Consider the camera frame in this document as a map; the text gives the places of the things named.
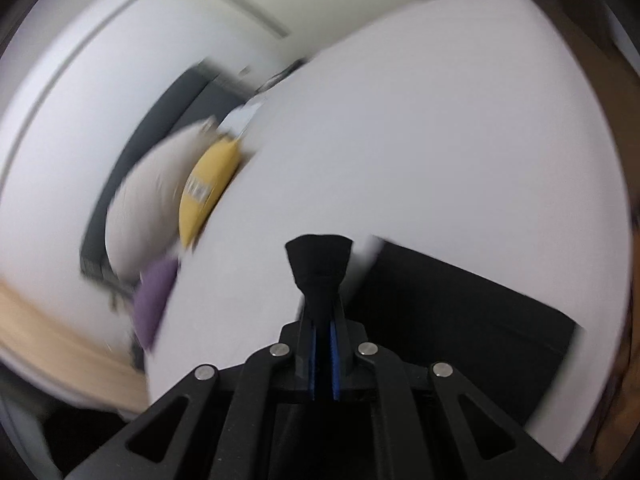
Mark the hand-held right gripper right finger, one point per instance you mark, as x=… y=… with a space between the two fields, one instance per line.
x=336 y=360

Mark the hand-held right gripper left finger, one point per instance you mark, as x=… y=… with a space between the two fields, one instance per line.
x=312 y=360

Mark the black denim pants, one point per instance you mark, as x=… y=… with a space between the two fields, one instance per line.
x=450 y=320

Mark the purple cushion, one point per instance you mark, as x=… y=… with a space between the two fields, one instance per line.
x=155 y=300

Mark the yellow cushion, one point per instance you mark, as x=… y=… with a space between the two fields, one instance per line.
x=205 y=185

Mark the large white pillow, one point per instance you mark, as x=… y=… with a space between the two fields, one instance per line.
x=145 y=200

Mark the bed with grey headboard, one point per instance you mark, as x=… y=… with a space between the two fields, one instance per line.
x=425 y=135

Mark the small flat white pillow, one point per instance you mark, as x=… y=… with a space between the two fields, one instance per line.
x=237 y=117

